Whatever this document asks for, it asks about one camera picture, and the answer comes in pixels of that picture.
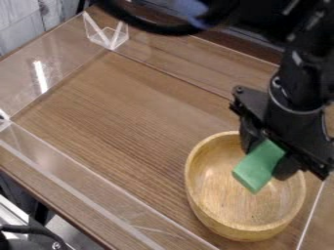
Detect clear acrylic tray wall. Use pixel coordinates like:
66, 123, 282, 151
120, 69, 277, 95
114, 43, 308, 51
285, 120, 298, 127
0, 18, 334, 250

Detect clear acrylic corner bracket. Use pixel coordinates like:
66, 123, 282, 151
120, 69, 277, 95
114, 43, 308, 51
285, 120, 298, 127
83, 12, 130, 51

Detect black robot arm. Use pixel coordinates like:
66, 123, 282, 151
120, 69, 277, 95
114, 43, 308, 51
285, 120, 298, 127
230, 0, 334, 180

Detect black metal bracket with screw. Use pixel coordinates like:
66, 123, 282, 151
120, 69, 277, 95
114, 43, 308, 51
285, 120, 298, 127
39, 235, 78, 250

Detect green rectangular block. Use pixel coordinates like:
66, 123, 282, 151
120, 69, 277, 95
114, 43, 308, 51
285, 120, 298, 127
233, 140, 286, 194

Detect light wooden bowl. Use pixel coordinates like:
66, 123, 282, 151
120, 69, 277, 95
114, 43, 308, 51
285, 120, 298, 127
185, 131, 306, 242

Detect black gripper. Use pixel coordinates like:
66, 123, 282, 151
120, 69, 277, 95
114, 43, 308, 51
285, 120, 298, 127
230, 86, 334, 181

